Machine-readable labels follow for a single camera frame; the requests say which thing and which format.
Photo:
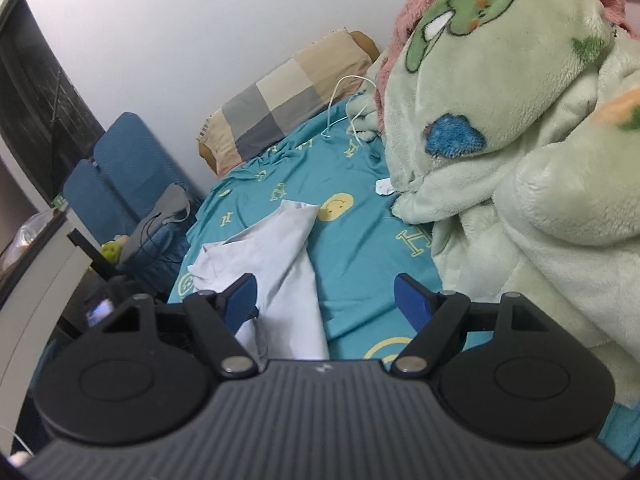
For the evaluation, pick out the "dark barred window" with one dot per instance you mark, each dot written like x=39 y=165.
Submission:
x=35 y=85

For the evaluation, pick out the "pink fleece blanket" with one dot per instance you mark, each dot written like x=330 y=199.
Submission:
x=400 y=25

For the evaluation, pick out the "checkered pillow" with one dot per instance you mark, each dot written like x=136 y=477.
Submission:
x=207 y=159

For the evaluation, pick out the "white shirt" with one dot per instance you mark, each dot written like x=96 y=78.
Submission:
x=285 y=270

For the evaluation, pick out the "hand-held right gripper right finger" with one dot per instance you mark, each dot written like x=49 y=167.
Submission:
x=412 y=302

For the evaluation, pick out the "white desk with black legs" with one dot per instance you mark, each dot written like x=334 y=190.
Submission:
x=45 y=280

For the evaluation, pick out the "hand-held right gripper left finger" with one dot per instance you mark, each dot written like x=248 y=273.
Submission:
x=241 y=302

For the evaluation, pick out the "small white paper tag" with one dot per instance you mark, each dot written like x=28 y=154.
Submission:
x=385 y=187

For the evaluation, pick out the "clear plastic bag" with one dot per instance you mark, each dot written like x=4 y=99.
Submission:
x=27 y=237

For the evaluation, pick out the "grey cloth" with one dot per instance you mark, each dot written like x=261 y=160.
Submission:
x=167 y=205

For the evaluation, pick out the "green fleece cartoon blanket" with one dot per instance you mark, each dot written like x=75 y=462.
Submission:
x=525 y=185

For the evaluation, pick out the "bed with teal printed sheet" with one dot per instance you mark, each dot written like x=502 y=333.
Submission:
x=350 y=260

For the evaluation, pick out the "small glowing screen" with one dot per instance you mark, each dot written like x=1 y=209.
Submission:
x=100 y=311

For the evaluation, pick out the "yellow green plush toy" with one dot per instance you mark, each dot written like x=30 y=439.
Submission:
x=112 y=251

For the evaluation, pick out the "blue covered chair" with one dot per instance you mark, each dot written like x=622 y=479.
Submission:
x=92 y=195
x=135 y=160

